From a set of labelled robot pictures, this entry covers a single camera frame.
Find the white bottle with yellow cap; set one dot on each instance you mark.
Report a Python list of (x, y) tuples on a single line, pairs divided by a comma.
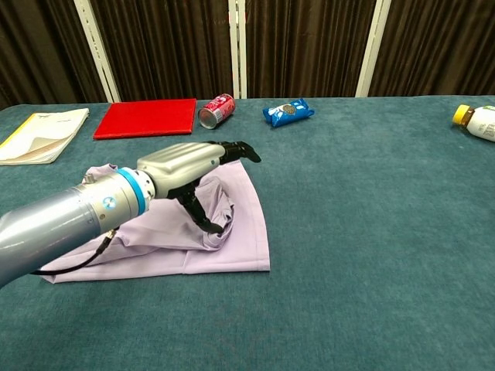
[(483, 123)]

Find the lavender sleeveless top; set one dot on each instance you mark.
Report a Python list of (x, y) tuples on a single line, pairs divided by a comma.
[(243, 232)]

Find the teal table cover cloth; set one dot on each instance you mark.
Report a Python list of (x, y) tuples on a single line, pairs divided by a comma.
[(367, 232)]

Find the white screen frame post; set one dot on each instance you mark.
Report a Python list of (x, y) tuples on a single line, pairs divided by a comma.
[(96, 54), (232, 50), (373, 48)]

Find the cream notebook with yellow spine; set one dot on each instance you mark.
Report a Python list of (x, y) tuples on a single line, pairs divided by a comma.
[(46, 127)]

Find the red flat board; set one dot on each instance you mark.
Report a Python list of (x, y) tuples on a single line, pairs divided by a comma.
[(147, 118)]

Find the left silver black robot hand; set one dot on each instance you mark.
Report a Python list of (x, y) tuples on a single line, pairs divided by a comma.
[(178, 162)]

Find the dark curtain panel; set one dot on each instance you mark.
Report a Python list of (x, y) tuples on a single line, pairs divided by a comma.
[(437, 46), (309, 46), (166, 46), (38, 50)]

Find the red soda can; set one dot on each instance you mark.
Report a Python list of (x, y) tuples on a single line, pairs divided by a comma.
[(218, 110)]

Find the blue cookie packet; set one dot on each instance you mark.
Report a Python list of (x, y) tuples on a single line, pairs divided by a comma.
[(288, 112)]

